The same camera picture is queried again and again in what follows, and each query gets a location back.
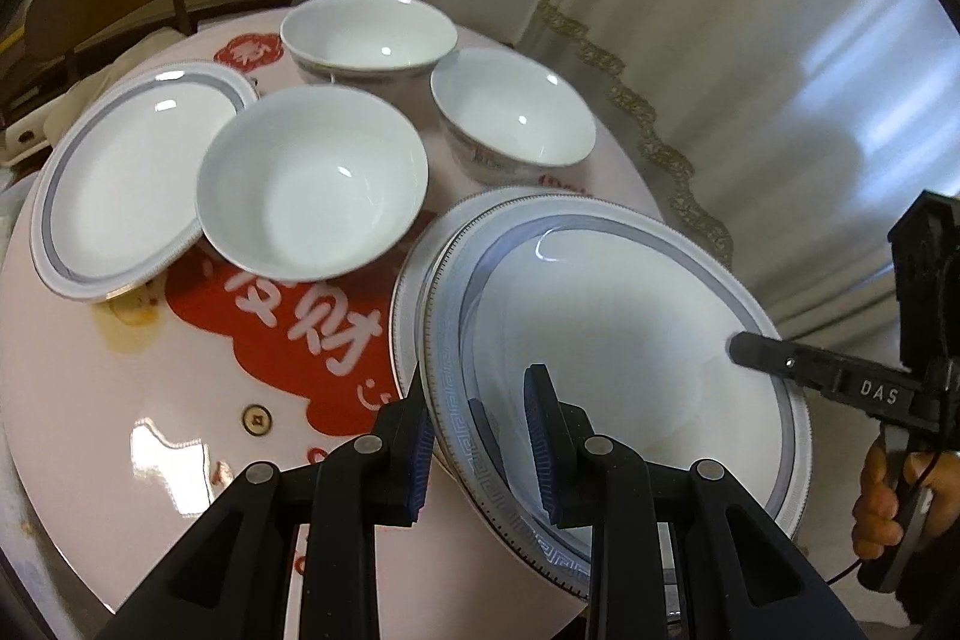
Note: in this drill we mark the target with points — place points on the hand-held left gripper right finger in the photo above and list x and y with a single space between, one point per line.
540 445

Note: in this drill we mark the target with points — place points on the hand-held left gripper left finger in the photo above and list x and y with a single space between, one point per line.
420 452

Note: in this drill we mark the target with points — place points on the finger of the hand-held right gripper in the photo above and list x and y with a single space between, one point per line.
780 356

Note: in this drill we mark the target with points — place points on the large grey-rimmed white plate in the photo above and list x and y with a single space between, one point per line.
637 370
405 310

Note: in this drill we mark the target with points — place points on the white porcelain bowl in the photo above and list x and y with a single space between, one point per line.
367 29
307 183
510 108

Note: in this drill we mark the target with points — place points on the person's right hand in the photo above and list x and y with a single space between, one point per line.
870 512

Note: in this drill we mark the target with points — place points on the beige lace-trimmed curtain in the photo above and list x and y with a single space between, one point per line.
712 48

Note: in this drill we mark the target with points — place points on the beige cushion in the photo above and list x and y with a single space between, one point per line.
82 93

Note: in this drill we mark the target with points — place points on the white storage box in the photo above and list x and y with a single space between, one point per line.
19 145

